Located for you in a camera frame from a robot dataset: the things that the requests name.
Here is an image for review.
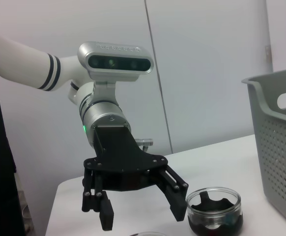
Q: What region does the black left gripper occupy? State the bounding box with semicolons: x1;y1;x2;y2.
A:
82;126;189;231

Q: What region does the grey perforated storage bin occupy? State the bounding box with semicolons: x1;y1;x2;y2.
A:
241;66;286;228

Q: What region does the glass jar with bricks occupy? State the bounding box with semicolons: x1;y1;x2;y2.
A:
185;187;244;236

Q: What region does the left gripper metal cable plug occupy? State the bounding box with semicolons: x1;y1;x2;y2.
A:
135;138;154;150

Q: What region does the glass teacup black holder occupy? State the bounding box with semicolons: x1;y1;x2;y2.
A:
128;231;167;236

